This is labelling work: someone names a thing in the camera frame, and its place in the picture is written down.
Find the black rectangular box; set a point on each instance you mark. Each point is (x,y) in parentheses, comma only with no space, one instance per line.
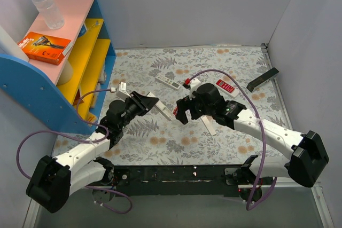
(262,79)

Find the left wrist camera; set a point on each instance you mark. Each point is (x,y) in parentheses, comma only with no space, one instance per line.
(121,91)

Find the orange razor box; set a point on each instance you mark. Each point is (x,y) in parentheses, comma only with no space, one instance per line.
(45,48)

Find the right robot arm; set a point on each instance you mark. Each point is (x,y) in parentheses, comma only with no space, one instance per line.
(304,155)

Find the blue shelf unit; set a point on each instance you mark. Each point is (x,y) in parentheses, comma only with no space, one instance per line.
(47,91)

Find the white air conditioner remote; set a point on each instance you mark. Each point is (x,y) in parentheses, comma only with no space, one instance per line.
(168,82)

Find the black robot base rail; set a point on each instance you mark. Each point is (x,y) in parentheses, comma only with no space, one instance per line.
(226,180)

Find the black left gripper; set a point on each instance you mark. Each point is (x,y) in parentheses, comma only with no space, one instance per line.
(140,102)

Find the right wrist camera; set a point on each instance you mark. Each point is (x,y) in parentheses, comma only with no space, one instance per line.
(192,85)

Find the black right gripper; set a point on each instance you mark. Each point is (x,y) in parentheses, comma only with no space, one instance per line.
(188,107)

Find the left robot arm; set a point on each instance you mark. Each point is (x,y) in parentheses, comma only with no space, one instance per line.
(55,179)

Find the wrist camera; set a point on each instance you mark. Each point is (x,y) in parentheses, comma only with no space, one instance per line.
(121,91)
(192,85)

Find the white remote battery cover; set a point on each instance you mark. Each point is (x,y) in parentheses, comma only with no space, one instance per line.
(208,125)

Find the red and white remote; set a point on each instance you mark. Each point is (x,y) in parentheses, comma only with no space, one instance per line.
(228,89)

